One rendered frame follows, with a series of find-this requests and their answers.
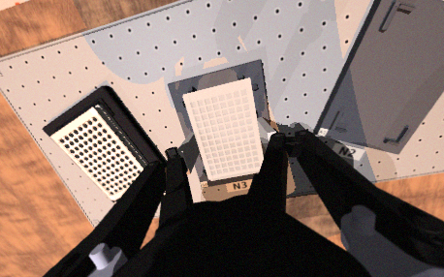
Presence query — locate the black rectangular frame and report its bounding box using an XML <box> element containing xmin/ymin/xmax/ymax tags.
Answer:
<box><xmin>42</xmin><ymin>85</ymin><xmax>166</xmax><ymax>164</ymax></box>

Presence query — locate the tan label reading n3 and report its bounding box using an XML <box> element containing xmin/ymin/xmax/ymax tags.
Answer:
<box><xmin>226</xmin><ymin>179</ymin><xmax>252</xmax><ymax>192</ymax></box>

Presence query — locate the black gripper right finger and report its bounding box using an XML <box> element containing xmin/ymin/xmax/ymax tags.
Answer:
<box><xmin>231</xmin><ymin>117</ymin><xmax>444</xmax><ymax>277</ymax></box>

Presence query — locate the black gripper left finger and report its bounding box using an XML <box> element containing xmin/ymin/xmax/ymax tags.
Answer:
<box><xmin>43</xmin><ymin>132</ymin><xmax>200</xmax><ymax>277</ymax></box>

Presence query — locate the white well plate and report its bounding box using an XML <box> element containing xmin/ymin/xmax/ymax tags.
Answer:
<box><xmin>182</xmin><ymin>78</ymin><xmax>264</xmax><ymax>181</ymax></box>
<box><xmin>51</xmin><ymin>105</ymin><xmax>148</xmax><ymax>200</ymax></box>

